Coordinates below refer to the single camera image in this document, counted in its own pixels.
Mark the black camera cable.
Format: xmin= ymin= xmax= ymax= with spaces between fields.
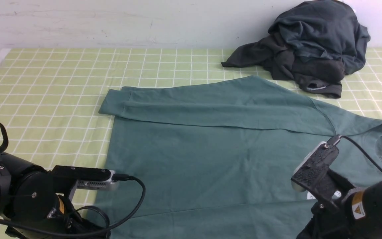
xmin=0 ymin=114 xmax=146 ymax=238
xmin=328 ymin=135 xmax=382 ymax=178

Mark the black left camera cable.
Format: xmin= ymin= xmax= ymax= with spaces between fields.
xmin=0 ymin=114 xmax=146 ymax=238

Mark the black right camera cable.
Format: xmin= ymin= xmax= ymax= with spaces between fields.
xmin=328 ymin=135 xmax=382 ymax=178

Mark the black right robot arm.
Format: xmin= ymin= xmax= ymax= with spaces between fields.
xmin=297 ymin=181 xmax=382 ymax=239

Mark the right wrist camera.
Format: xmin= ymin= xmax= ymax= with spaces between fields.
xmin=291 ymin=142 xmax=339 ymax=211

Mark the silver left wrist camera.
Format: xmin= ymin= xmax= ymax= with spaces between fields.
xmin=49 ymin=165 xmax=119 ymax=192

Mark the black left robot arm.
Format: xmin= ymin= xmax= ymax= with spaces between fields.
xmin=0 ymin=152 xmax=82 ymax=239

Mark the green long-sleeved shirt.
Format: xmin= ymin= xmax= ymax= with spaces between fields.
xmin=99 ymin=77 xmax=382 ymax=239

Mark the dark teal crumpled garment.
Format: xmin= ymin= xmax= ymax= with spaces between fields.
xmin=268 ymin=0 xmax=370 ymax=75

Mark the green checkered tablecloth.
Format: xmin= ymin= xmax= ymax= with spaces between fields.
xmin=0 ymin=48 xmax=382 ymax=187

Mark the dark brown crumpled garment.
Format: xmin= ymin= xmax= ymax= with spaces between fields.
xmin=221 ymin=33 xmax=345 ymax=99

